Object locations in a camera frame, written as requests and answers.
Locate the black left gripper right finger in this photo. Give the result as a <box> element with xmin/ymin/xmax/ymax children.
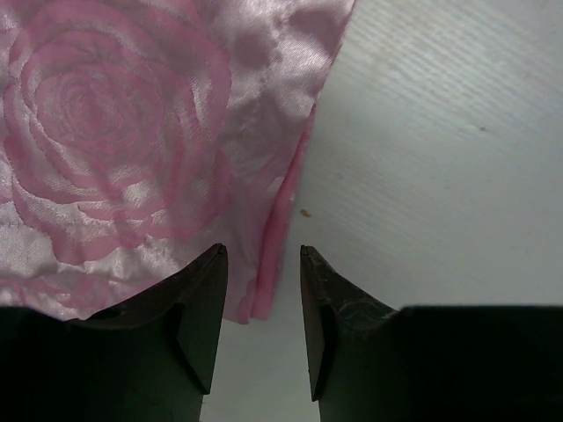
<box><xmin>300</xmin><ymin>246</ymin><xmax>562</xmax><ymax>421</ymax></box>

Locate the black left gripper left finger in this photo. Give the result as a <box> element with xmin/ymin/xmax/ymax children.
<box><xmin>1</xmin><ymin>244</ymin><xmax>228</xmax><ymax>421</ymax></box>

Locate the pink satin rose placemat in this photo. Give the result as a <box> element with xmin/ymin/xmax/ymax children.
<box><xmin>1</xmin><ymin>1</ymin><xmax>354</xmax><ymax>324</ymax></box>

